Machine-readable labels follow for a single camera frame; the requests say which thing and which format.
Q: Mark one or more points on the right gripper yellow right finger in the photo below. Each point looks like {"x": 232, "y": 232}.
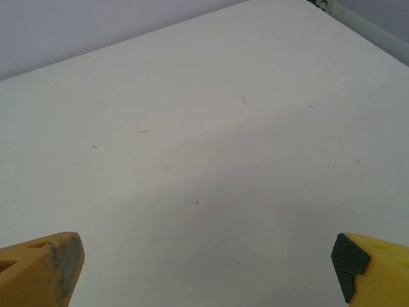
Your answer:
{"x": 380, "y": 275}

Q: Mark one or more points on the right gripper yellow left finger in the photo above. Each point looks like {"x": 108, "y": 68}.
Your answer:
{"x": 28, "y": 275}

